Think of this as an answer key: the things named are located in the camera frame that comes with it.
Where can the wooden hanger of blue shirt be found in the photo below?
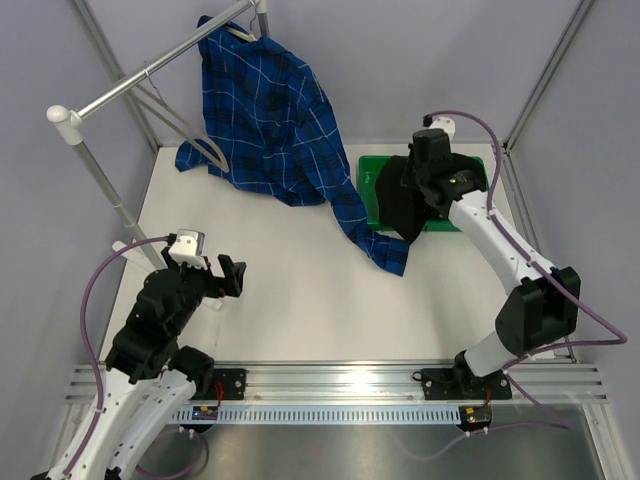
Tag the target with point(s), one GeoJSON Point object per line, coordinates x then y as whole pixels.
{"type": "Point", "coordinates": [250, 36]}

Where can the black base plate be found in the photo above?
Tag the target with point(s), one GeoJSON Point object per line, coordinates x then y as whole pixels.
{"type": "Point", "coordinates": [451, 383]}
{"type": "Point", "coordinates": [229, 382]}

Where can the black button shirt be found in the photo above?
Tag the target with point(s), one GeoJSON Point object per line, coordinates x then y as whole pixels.
{"type": "Point", "coordinates": [415, 191]}

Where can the silver clothes rack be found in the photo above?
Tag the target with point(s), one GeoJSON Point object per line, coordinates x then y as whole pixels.
{"type": "Point", "coordinates": [68, 122]}

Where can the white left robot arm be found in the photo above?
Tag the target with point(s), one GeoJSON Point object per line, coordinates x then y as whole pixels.
{"type": "Point", "coordinates": [147, 376]}

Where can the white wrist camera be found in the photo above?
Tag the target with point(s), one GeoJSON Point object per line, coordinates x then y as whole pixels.
{"type": "Point", "coordinates": [187, 249]}
{"type": "Point", "coordinates": [446, 124]}

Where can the blue plaid shirt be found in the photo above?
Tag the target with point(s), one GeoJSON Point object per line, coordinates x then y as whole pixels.
{"type": "Point", "coordinates": [272, 130]}

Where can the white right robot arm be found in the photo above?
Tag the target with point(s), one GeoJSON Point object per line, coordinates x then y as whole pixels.
{"type": "Point", "coordinates": [539, 308]}

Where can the white slotted cable duct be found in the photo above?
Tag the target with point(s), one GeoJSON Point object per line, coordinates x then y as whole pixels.
{"type": "Point", "coordinates": [318, 415]}

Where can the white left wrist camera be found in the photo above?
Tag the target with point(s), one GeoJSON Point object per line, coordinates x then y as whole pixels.
{"type": "Point", "coordinates": [187, 249]}

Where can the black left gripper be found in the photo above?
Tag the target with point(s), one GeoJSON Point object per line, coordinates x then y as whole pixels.
{"type": "Point", "coordinates": [230, 284]}

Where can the aluminium mounting rail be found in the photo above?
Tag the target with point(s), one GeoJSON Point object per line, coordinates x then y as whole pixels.
{"type": "Point", "coordinates": [369, 382]}

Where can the green plastic tray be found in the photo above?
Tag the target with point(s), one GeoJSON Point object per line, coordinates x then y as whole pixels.
{"type": "Point", "coordinates": [369, 168]}

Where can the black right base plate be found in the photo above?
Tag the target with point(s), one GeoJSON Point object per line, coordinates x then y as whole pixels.
{"type": "Point", "coordinates": [451, 383]}

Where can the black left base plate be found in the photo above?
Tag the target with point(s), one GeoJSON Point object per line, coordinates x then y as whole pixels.
{"type": "Point", "coordinates": [229, 382]}

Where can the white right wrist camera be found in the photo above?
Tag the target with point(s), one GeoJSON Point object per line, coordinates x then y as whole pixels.
{"type": "Point", "coordinates": [446, 124]}

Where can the aluminium frame post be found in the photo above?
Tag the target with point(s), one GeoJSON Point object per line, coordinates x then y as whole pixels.
{"type": "Point", "coordinates": [571, 30]}

